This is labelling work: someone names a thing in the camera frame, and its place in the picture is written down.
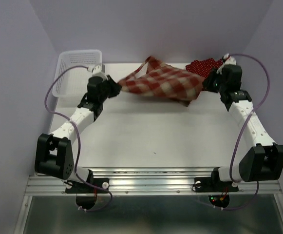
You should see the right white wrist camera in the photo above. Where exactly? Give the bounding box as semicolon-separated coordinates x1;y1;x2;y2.
216;53;237;74

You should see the white plastic basket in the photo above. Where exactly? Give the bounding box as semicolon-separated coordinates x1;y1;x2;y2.
52;50;102;98

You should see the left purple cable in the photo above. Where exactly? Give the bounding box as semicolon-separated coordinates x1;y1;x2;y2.
44;65;113;212

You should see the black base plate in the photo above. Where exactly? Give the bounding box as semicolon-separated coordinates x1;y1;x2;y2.
63;177;110;194
191;177;239;193

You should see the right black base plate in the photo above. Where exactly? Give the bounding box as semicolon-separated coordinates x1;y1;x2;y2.
191;177;239;193

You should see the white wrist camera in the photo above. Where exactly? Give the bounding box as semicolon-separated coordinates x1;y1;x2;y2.
87;64;107;80
216;53;237;74

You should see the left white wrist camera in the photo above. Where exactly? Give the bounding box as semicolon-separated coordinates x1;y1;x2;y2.
87;64;107;80

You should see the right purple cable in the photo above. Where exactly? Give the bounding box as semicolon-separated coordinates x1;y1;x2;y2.
196;53;271;211

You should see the purple cable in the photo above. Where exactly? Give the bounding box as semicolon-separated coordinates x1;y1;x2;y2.
196;53;271;211
44;65;113;212

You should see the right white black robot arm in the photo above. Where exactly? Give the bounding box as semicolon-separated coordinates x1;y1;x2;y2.
203;64;283;190

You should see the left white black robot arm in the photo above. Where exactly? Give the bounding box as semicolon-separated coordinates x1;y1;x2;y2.
35;73;121;192

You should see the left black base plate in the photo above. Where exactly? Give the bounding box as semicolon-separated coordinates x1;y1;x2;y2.
63;177;110;194

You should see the aluminium rail frame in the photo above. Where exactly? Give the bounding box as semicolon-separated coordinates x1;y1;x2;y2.
15;159;283;234

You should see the red cream plaid skirt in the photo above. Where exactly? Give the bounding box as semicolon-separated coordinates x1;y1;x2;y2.
117;56;205;107

